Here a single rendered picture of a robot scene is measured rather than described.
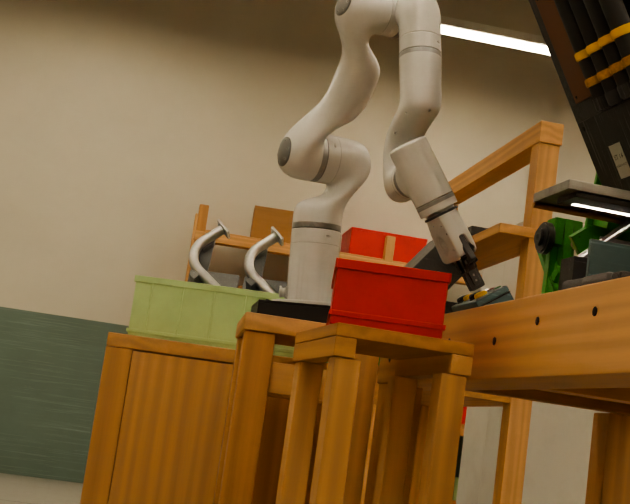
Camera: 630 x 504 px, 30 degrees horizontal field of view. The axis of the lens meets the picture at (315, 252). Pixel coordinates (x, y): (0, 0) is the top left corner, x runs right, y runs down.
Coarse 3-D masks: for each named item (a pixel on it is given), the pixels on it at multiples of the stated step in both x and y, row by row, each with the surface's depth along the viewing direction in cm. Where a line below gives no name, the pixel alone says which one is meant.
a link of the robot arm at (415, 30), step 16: (400, 0) 249; (416, 0) 246; (432, 0) 246; (400, 16) 247; (416, 16) 244; (432, 16) 245; (400, 32) 247; (416, 32) 243; (432, 32) 244; (400, 48) 246
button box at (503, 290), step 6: (498, 288) 240; (504, 288) 239; (486, 294) 239; (492, 294) 239; (498, 294) 239; (504, 294) 239; (510, 294) 239; (468, 300) 246; (474, 300) 240; (480, 300) 238; (486, 300) 238; (492, 300) 238; (498, 300) 239; (504, 300) 239; (456, 306) 249; (462, 306) 245; (468, 306) 242; (474, 306) 239; (480, 306) 238
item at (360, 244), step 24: (264, 216) 893; (288, 216) 894; (192, 240) 914; (216, 240) 870; (240, 240) 873; (288, 240) 892; (360, 240) 900; (384, 240) 904; (408, 240) 907; (240, 288) 879; (456, 480) 895
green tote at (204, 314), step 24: (144, 288) 314; (168, 288) 314; (192, 288) 313; (216, 288) 313; (144, 312) 313; (168, 312) 313; (192, 312) 313; (216, 312) 312; (240, 312) 312; (144, 336) 312; (168, 336) 311; (192, 336) 311; (216, 336) 311
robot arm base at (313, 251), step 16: (304, 240) 274; (320, 240) 274; (336, 240) 276; (304, 256) 274; (320, 256) 273; (336, 256) 276; (288, 272) 277; (304, 272) 273; (320, 272) 273; (288, 288) 276; (304, 288) 272; (320, 288) 273; (320, 304) 269
